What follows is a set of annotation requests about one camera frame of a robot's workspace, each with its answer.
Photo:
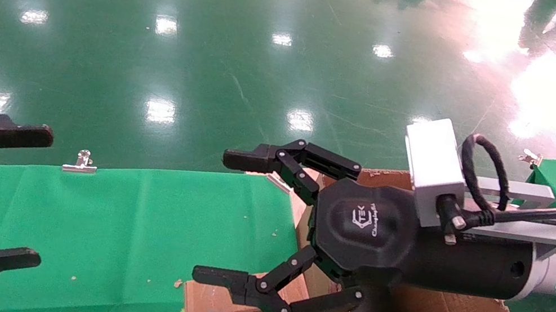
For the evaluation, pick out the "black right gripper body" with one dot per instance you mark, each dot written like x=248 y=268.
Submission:
x=366 y=240

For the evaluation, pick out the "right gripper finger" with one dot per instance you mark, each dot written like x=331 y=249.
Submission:
x=306 y=158
x=254 y=289

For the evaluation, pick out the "large green table cloth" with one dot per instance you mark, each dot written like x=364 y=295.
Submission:
x=126 y=238

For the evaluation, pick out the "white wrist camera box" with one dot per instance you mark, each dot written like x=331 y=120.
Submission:
x=434 y=161

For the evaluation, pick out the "silver camera mount bracket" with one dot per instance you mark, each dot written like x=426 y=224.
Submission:
x=529 y=193

